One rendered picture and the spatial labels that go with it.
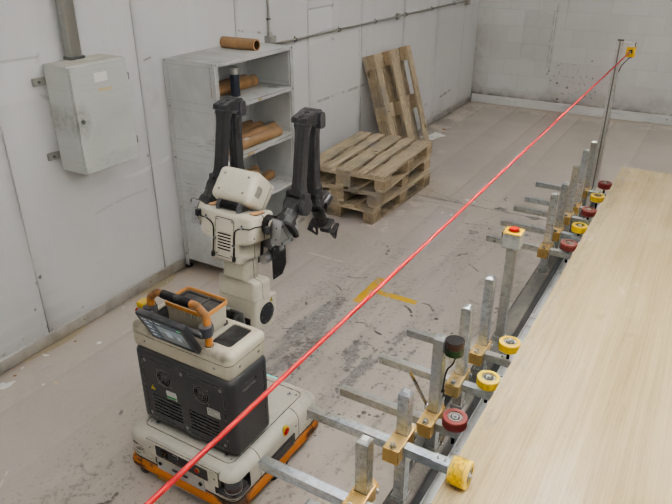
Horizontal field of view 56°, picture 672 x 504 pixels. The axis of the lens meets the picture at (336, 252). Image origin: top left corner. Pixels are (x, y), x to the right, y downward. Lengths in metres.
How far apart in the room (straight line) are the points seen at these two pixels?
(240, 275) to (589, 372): 1.46
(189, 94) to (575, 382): 3.08
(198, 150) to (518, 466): 3.20
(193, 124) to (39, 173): 1.07
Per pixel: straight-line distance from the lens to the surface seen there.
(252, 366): 2.70
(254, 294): 2.84
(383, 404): 2.21
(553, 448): 2.10
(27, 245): 4.06
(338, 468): 3.21
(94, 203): 4.29
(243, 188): 2.69
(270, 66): 5.09
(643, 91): 9.74
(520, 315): 3.08
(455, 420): 2.11
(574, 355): 2.51
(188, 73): 4.41
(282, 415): 3.06
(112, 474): 3.35
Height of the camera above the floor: 2.27
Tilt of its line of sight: 26 degrees down
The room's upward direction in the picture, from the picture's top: straight up
